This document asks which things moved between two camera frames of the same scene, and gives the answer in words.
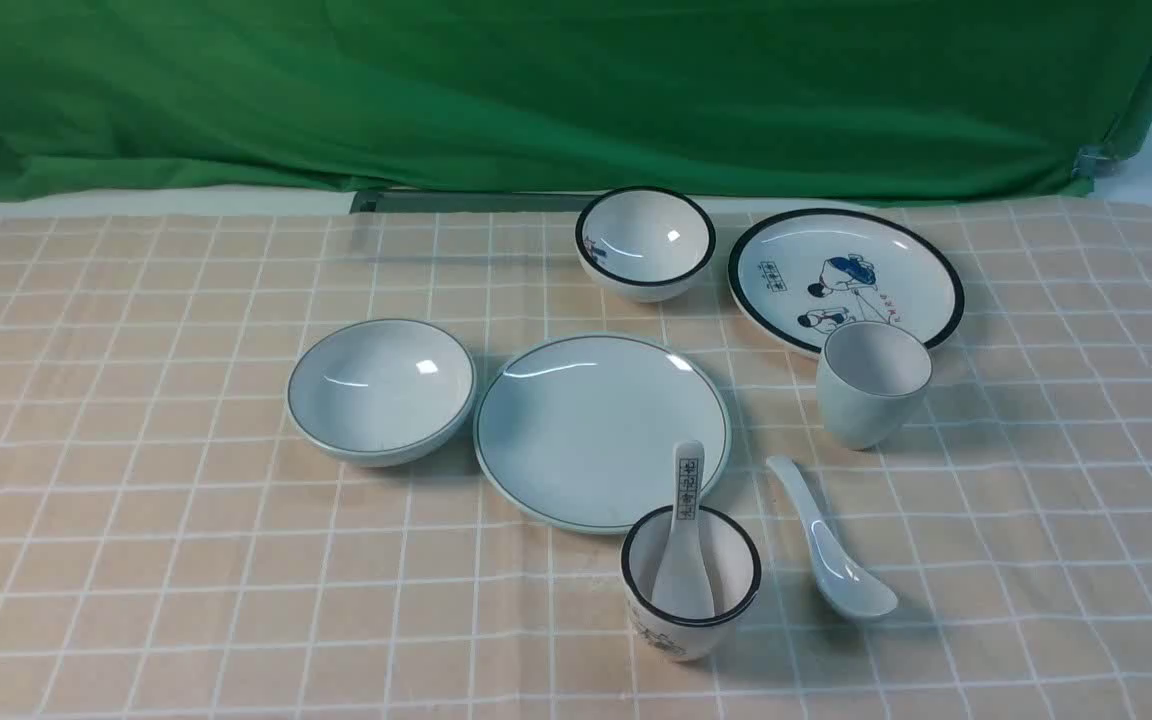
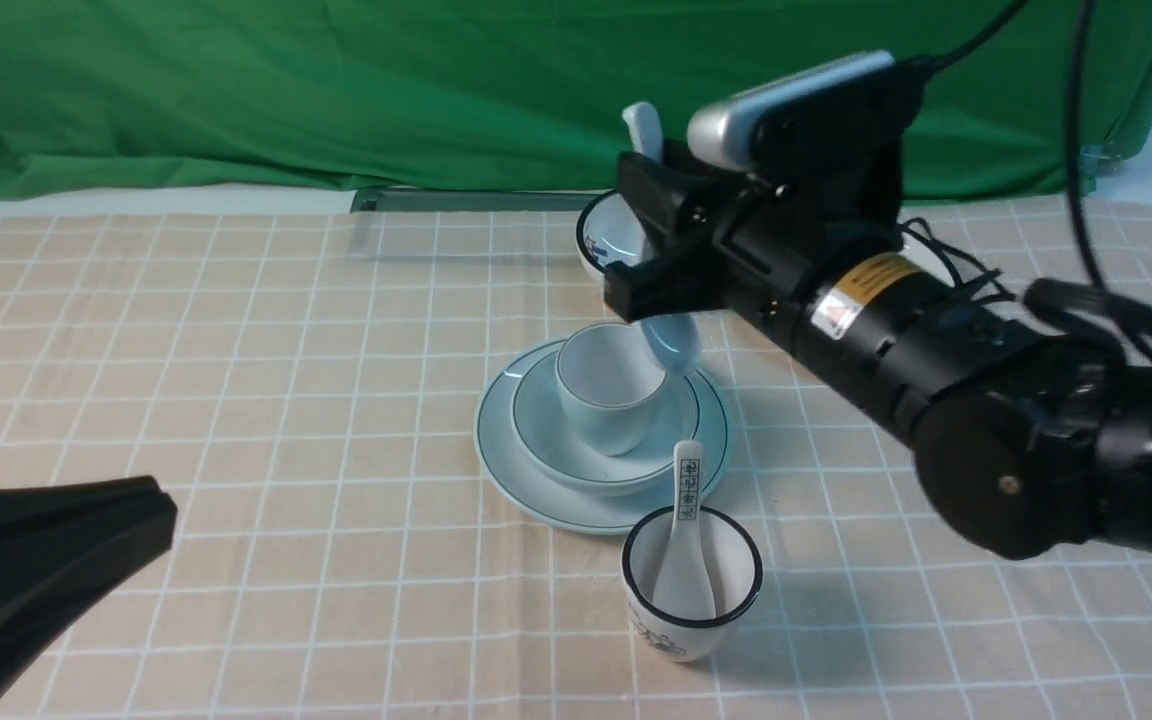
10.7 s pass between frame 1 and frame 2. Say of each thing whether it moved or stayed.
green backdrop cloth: stayed
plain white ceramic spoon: moved
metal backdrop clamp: stayed
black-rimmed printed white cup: stayed
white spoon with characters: stayed
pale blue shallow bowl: moved
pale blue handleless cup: moved
